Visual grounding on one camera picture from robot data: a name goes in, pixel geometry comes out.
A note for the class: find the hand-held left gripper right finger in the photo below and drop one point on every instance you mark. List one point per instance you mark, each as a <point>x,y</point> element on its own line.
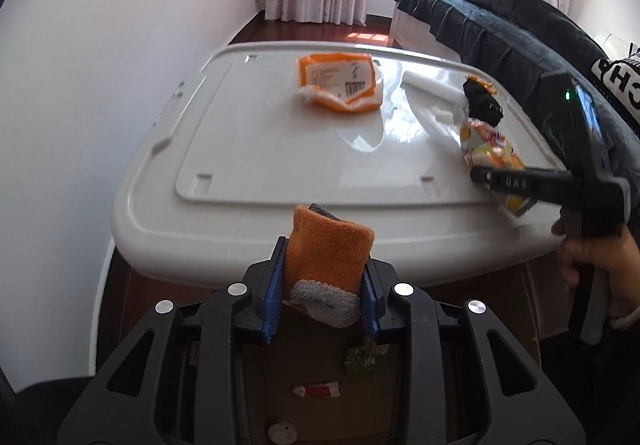
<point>370,307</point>

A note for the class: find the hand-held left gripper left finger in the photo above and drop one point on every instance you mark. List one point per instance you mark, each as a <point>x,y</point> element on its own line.
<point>272,305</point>

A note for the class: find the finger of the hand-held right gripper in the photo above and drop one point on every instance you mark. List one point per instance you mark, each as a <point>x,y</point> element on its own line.
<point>525,182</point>

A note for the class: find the orange fruit print packet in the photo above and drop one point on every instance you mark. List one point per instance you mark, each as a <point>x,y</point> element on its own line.
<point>492,147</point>

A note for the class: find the green snack packet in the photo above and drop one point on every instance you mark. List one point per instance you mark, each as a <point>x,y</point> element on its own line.
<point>360,357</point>

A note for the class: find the orange and grey sock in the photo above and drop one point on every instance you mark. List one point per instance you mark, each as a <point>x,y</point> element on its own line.
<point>325,255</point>

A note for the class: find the brown cardboard box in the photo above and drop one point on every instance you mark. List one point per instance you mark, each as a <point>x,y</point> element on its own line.
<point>310,365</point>

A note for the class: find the red and white wrapper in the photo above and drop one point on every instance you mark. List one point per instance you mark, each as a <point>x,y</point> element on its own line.
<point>317,390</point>

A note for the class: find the person's right forearm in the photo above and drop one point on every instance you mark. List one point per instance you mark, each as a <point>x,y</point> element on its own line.
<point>627,325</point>

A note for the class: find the person's right hand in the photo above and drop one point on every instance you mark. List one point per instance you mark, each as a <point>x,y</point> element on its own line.
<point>615,270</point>

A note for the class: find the black sock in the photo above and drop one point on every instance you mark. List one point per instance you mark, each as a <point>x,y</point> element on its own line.
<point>482,105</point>

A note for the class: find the orange plastic hair claw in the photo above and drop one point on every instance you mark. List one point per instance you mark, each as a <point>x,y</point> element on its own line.
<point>480,84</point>

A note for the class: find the black and white pillow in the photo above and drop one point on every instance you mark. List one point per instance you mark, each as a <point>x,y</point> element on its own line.
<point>625,85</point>

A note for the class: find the white plastic storage bin lid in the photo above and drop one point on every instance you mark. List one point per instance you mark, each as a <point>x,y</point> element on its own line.
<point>300,150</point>

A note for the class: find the dark blue bed blanket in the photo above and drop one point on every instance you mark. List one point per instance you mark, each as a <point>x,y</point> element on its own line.
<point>500,25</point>

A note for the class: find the orange and white snack packet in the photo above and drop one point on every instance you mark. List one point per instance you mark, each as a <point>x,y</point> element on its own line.
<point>335,80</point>

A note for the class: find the white bed frame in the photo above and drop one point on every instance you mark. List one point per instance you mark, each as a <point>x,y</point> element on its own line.
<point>407,27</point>

